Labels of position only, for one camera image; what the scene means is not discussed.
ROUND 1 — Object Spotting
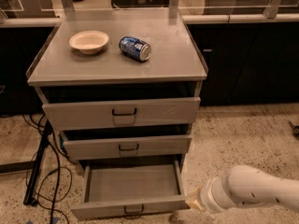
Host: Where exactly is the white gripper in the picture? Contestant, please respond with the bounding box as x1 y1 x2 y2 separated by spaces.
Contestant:
185 177 234 213

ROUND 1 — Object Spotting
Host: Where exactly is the grey bottom drawer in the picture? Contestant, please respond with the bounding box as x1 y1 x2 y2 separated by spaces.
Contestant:
71 157 188 219

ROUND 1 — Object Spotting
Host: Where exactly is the grey drawer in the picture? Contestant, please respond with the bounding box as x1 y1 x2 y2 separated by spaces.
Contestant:
43 97 200 131
71 157 188 219
60 133 192 160

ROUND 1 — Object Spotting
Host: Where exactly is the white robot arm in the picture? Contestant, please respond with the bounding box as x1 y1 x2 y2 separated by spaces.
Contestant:
185 165 299 213

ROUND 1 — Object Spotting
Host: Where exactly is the grey middle drawer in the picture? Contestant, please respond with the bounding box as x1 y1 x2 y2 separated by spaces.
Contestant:
60 133 192 160

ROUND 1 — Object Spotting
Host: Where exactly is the grey drawer cabinet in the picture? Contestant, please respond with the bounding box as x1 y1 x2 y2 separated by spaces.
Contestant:
28 8 207 166

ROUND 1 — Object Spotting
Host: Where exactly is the grey top drawer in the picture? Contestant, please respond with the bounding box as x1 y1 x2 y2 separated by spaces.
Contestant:
43 97 200 131

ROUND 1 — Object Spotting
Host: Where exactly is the dark object on floor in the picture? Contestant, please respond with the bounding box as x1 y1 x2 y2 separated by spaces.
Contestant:
289 121 299 137

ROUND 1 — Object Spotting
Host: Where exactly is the black floor bar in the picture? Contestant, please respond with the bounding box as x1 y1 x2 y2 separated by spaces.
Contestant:
23 120 52 205

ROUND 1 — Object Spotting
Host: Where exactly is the blue soda can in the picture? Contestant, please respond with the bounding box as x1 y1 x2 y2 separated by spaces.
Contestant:
119 36 151 62

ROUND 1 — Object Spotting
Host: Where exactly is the white paper bowl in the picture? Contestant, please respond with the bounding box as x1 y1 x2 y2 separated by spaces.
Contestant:
69 31 109 55

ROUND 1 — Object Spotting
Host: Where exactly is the black floor cable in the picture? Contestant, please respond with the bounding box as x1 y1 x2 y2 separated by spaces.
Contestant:
21 114 73 224

